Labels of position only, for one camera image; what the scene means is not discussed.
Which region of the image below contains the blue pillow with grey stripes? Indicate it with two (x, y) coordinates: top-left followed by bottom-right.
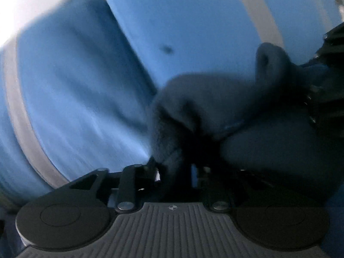
(0, 0), (160, 209)
(97, 0), (344, 89)

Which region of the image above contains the blue and navy fleece jacket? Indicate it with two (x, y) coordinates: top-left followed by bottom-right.
(149, 41), (344, 258)

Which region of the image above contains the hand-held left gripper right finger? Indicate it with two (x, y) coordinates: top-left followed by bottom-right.
(189, 164), (243, 213)

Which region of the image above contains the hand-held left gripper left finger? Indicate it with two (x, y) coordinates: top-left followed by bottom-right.
(69, 156), (166, 214)

